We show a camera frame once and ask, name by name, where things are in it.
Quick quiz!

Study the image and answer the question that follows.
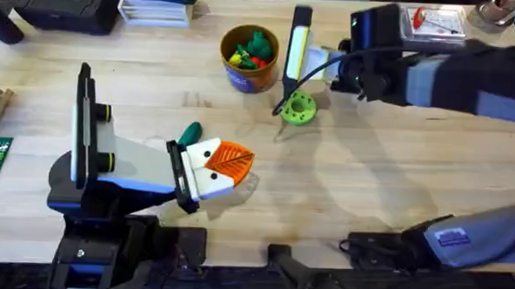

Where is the black cable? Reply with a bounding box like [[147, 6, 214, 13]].
[[271, 40, 413, 124]]

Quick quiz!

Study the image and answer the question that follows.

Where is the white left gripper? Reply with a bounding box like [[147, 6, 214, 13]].
[[46, 102, 258, 223]]

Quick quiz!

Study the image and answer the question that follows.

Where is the clear box with red tool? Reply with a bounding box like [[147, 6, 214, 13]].
[[398, 4, 469, 44]]

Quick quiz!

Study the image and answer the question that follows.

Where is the right wrist black upright plate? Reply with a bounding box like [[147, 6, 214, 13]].
[[279, 4, 315, 118]]

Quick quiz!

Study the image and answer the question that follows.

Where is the black hard case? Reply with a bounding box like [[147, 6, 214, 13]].
[[12, 0, 122, 37]]

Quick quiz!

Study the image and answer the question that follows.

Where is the wrist black upright plate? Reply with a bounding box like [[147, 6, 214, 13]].
[[279, 4, 315, 118], [72, 61, 99, 192]]

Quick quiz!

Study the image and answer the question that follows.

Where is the grey tape roll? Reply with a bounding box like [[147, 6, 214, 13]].
[[465, 0, 515, 36]]

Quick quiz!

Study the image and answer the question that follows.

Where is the orange tub with toys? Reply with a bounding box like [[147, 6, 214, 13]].
[[217, 23, 283, 96]]

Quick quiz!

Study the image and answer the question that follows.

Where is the left wrist black upright plate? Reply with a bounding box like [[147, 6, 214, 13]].
[[72, 61, 99, 192]]

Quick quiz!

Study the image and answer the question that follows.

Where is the dark green toy vegetable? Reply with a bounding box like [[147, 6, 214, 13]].
[[177, 120, 204, 148]]

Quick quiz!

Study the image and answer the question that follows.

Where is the green disc with holes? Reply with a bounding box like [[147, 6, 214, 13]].
[[278, 89, 319, 128]]

